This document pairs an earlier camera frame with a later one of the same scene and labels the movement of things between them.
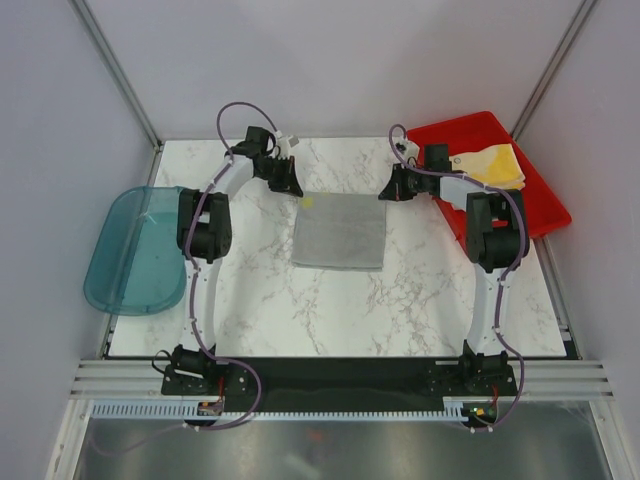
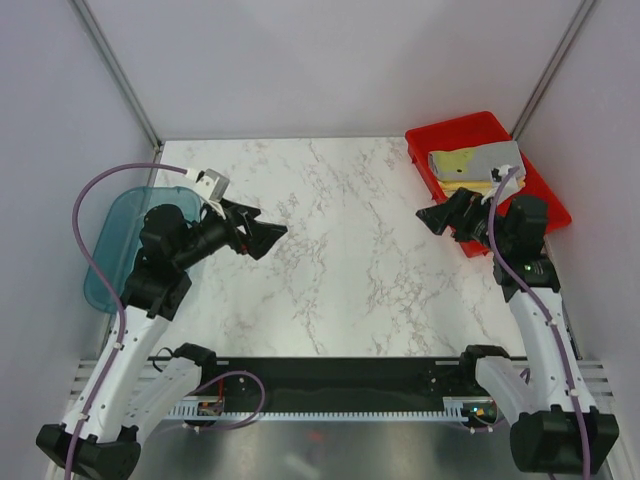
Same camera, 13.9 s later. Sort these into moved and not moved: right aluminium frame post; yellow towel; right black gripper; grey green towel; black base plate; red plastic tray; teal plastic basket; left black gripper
Moved: left black gripper; yellow towel; right black gripper; grey green towel
Not moved: teal plastic basket; black base plate; red plastic tray; right aluminium frame post
